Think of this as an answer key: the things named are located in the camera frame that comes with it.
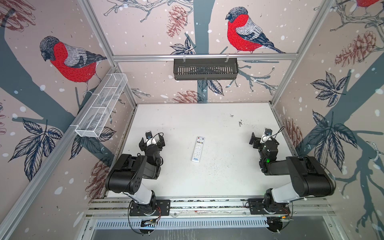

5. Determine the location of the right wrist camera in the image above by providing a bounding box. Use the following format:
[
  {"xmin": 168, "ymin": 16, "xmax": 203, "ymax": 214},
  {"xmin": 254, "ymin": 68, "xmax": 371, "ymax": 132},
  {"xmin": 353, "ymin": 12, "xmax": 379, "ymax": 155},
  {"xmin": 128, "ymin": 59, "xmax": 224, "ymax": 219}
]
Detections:
[{"xmin": 260, "ymin": 128, "xmax": 273, "ymax": 143}]

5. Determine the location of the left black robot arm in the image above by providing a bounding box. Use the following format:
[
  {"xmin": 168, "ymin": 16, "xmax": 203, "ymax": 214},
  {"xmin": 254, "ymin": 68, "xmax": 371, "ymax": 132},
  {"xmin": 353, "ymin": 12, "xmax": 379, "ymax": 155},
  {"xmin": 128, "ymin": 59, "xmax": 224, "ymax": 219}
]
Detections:
[{"xmin": 105, "ymin": 132, "xmax": 166, "ymax": 206}]

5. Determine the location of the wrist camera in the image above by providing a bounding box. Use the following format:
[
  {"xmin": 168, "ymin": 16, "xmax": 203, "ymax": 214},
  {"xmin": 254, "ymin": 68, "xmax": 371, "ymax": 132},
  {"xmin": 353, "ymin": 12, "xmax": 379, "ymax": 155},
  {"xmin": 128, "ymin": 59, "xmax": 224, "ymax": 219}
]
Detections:
[
  {"xmin": 146, "ymin": 131, "xmax": 158, "ymax": 146},
  {"xmin": 260, "ymin": 128, "xmax": 273, "ymax": 143}
]

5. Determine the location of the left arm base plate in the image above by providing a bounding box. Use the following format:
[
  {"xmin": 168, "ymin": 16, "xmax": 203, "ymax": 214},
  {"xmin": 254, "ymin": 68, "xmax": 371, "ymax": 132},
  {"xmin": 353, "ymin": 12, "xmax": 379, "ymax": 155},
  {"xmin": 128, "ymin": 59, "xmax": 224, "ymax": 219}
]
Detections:
[{"xmin": 128, "ymin": 200, "xmax": 171, "ymax": 217}]

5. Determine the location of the aluminium front rail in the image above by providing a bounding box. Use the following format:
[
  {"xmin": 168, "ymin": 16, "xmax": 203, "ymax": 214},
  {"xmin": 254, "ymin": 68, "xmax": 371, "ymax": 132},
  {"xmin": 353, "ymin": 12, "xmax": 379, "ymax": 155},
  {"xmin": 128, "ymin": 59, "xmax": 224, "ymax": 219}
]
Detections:
[{"xmin": 84, "ymin": 196, "xmax": 336, "ymax": 219}]

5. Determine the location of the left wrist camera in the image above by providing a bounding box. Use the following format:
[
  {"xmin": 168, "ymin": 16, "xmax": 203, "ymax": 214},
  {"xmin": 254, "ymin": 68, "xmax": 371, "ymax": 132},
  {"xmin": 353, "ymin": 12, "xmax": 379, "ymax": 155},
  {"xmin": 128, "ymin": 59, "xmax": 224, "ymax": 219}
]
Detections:
[{"xmin": 146, "ymin": 131, "xmax": 158, "ymax": 146}]

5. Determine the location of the aluminium top crossbar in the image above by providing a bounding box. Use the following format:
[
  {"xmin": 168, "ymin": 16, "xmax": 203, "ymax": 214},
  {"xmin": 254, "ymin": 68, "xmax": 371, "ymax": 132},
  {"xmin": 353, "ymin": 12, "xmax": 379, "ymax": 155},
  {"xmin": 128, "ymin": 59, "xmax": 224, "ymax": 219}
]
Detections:
[{"xmin": 112, "ymin": 53, "xmax": 299, "ymax": 63}]

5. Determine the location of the black wall basket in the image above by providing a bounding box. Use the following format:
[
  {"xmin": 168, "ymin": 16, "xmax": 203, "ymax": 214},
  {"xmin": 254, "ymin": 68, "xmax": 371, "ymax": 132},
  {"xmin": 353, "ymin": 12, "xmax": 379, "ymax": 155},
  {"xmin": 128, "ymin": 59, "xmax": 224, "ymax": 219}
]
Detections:
[{"xmin": 174, "ymin": 58, "xmax": 239, "ymax": 81}]

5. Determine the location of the white remote control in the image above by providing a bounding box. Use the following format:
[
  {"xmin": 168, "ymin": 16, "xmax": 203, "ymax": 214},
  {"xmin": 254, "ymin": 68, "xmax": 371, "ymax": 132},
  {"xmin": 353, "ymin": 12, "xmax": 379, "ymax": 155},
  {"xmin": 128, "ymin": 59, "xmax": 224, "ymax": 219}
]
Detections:
[{"xmin": 192, "ymin": 136, "xmax": 205, "ymax": 163}]

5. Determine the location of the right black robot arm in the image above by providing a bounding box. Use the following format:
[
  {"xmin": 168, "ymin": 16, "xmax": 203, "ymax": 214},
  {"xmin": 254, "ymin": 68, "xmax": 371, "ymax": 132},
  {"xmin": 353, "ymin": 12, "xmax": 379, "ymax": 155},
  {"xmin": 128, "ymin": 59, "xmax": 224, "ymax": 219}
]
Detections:
[{"xmin": 249, "ymin": 129, "xmax": 336, "ymax": 206}]

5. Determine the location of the white wire mesh basket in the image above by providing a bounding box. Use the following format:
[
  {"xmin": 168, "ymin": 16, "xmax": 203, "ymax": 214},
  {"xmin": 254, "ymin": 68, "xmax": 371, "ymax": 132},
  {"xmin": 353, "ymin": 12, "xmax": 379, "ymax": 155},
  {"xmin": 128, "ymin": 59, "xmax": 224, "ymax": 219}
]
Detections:
[{"xmin": 75, "ymin": 73, "xmax": 128, "ymax": 138}]

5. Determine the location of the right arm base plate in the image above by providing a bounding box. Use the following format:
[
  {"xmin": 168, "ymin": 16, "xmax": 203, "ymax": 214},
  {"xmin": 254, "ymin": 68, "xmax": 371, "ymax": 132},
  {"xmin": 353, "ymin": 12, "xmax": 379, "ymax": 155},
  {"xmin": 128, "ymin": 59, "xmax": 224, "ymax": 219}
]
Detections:
[{"xmin": 245, "ymin": 199, "xmax": 291, "ymax": 215}]

